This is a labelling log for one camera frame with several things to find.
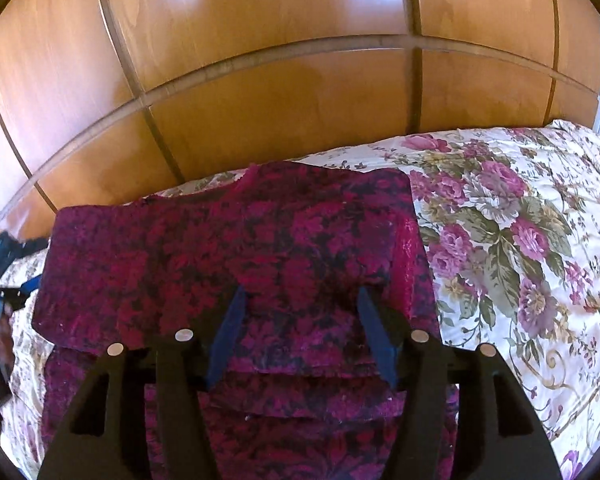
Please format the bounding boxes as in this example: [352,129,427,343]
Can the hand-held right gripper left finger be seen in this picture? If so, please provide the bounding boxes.
[37,285,248,480]

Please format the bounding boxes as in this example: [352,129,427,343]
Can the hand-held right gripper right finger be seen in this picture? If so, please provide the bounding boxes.
[357,286,563,480]

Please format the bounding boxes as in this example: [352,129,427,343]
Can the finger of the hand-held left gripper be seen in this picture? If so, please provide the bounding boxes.
[0,279,44,311]
[0,237,49,272]

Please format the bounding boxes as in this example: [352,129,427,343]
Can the dark red floral garment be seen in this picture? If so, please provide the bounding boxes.
[32,162,461,480]

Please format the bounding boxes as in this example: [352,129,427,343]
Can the person's left hand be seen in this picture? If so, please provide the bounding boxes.
[0,302,14,367]

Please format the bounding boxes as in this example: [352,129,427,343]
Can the floral bedspread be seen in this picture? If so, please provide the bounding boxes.
[0,120,600,480]

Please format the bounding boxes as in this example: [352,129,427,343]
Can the wooden wardrobe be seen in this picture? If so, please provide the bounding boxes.
[0,0,600,241]

